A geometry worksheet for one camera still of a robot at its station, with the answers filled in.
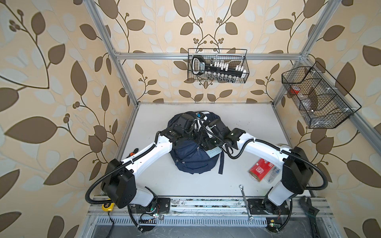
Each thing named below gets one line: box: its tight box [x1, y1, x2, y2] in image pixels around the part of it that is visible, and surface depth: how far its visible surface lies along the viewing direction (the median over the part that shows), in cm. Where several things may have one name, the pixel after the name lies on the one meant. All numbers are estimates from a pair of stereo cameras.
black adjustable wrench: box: [299, 195, 320, 238], surface depth 73 cm
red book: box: [248, 158, 275, 182], surface depth 88 cm
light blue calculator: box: [205, 146, 223, 159], surface depth 80 cm
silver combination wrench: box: [238, 184, 255, 224], surface depth 76 cm
